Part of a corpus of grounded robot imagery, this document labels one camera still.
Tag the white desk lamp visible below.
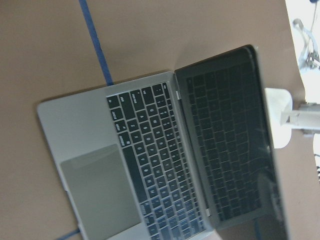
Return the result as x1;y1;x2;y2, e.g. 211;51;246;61
264;87;320;149

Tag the grey laptop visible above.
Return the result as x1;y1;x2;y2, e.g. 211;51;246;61
37;45;288;240

